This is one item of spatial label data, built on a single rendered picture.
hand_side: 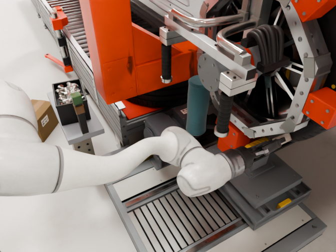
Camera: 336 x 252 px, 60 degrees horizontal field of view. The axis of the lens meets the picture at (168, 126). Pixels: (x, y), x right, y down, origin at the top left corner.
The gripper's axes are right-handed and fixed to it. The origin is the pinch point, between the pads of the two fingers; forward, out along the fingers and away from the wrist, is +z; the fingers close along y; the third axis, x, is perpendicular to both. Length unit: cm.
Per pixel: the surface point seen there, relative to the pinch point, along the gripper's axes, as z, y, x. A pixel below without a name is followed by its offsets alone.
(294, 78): 19.9, -4.3, 18.5
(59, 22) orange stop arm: -36, -142, 121
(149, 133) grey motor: -28, -54, 18
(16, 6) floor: -52, -328, 238
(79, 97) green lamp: -55, -39, 42
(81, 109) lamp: -55, -44, 38
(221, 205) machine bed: -5, -52, -30
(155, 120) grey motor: -22, -56, 23
